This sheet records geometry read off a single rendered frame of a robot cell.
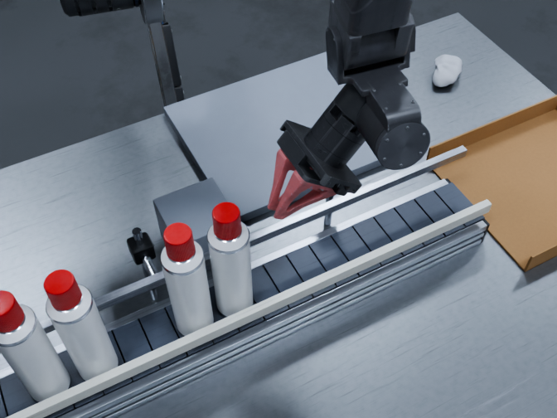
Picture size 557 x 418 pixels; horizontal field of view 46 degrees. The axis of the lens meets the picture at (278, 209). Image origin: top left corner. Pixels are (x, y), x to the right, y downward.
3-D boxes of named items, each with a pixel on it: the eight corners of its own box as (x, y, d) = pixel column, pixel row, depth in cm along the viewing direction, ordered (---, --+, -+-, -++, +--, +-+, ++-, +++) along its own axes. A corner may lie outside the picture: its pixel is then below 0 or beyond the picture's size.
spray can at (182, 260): (185, 346, 88) (164, 259, 72) (170, 316, 91) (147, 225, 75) (220, 329, 90) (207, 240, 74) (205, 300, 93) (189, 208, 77)
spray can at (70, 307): (85, 391, 84) (41, 309, 68) (74, 358, 87) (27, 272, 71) (124, 374, 86) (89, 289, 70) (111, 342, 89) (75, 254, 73)
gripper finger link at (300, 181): (266, 228, 76) (314, 167, 72) (239, 187, 80) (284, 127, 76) (304, 235, 81) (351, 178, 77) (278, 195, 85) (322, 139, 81)
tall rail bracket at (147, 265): (159, 332, 95) (141, 268, 82) (142, 293, 99) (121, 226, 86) (180, 323, 96) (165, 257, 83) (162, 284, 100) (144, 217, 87)
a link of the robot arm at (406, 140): (403, 3, 68) (324, 21, 67) (454, 54, 60) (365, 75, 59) (400, 101, 76) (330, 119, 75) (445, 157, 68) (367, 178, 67)
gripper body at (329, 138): (317, 188, 71) (360, 137, 68) (275, 130, 77) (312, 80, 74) (354, 197, 76) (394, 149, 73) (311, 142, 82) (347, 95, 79)
